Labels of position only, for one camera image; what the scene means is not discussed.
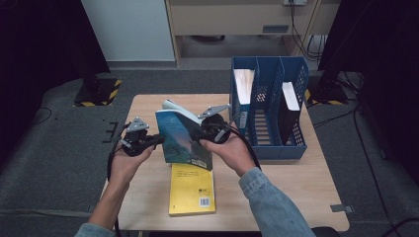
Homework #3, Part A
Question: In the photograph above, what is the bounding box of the black stool seat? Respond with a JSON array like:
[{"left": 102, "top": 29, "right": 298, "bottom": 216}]
[{"left": 310, "top": 226, "right": 340, "bottom": 237}]

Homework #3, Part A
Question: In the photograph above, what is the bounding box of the hanging black cable bundle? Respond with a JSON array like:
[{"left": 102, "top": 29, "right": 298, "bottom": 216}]
[{"left": 290, "top": 3, "right": 329, "bottom": 63}]

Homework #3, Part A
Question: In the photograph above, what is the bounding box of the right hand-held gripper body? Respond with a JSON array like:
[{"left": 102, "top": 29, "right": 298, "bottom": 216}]
[{"left": 197, "top": 104, "right": 232, "bottom": 145}]

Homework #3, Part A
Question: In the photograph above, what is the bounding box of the bright blue book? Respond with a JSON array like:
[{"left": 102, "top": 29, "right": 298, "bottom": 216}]
[{"left": 232, "top": 68, "right": 256, "bottom": 146}]

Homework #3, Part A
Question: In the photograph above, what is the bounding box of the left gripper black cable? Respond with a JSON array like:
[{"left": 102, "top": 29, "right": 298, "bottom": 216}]
[{"left": 107, "top": 121, "right": 132, "bottom": 237}]

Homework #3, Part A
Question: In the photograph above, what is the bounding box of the white panel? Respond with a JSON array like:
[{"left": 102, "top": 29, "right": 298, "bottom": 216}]
[{"left": 81, "top": 0, "right": 176, "bottom": 62}]

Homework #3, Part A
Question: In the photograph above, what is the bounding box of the black curtain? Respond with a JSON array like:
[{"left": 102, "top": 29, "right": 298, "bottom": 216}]
[
  {"left": 317, "top": 0, "right": 419, "bottom": 186},
  {"left": 0, "top": 0, "right": 112, "bottom": 166}
]

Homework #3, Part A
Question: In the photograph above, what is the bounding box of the beige cabinet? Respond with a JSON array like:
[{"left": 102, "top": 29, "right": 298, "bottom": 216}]
[{"left": 164, "top": 0, "right": 342, "bottom": 68}]

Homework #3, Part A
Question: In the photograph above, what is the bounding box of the teal illustrated book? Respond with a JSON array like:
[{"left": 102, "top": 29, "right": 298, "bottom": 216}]
[{"left": 155, "top": 99, "right": 214, "bottom": 172}]

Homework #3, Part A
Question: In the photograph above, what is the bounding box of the blue plastic file rack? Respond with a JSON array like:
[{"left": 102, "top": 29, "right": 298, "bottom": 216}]
[{"left": 228, "top": 55, "right": 310, "bottom": 161}]

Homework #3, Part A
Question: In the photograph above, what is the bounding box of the black floor cable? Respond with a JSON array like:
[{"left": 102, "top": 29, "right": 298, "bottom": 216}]
[
  {"left": 353, "top": 105, "right": 394, "bottom": 237},
  {"left": 33, "top": 107, "right": 52, "bottom": 125},
  {"left": 381, "top": 216, "right": 419, "bottom": 237},
  {"left": 312, "top": 107, "right": 360, "bottom": 129}
]

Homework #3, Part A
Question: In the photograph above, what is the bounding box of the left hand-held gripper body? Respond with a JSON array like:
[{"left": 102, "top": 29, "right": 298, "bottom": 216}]
[{"left": 119, "top": 117, "right": 156, "bottom": 158}]

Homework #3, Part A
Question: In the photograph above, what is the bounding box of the striped black stand base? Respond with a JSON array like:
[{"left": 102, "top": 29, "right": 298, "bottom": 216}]
[
  {"left": 72, "top": 77, "right": 123, "bottom": 108},
  {"left": 304, "top": 82, "right": 349, "bottom": 107}
]

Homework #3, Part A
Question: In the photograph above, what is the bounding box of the person's right hand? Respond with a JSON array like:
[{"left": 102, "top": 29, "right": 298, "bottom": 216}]
[{"left": 200, "top": 126, "right": 257, "bottom": 178}]

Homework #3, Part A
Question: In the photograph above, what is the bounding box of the person's left hand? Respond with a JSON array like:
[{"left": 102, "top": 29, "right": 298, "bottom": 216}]
[{"left": 109, "top": 144, "right": 156, "bottom": 191}]

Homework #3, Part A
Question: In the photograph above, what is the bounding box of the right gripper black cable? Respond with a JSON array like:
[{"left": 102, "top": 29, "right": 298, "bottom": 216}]
[{"left": 210, "top": 121, "right": 262, "bottom": 171}]

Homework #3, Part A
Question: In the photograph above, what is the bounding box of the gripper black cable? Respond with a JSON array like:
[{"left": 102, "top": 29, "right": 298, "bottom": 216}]
[
  {"left": 210, "top": 121, "right": 262, "bottom": 171},
  {"left": 107, "top": 121, "right": 132, "bottom": 237}
]

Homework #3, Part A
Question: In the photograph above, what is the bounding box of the yellow book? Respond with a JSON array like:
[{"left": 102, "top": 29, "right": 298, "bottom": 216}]
[{"left": 168, "top": 162, "right": 217, "bottom": 217}]

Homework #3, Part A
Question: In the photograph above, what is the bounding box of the black book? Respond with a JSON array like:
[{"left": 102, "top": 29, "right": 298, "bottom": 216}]
[{"left": 278, "top": 81, "right": 301, "bottom": 146}]

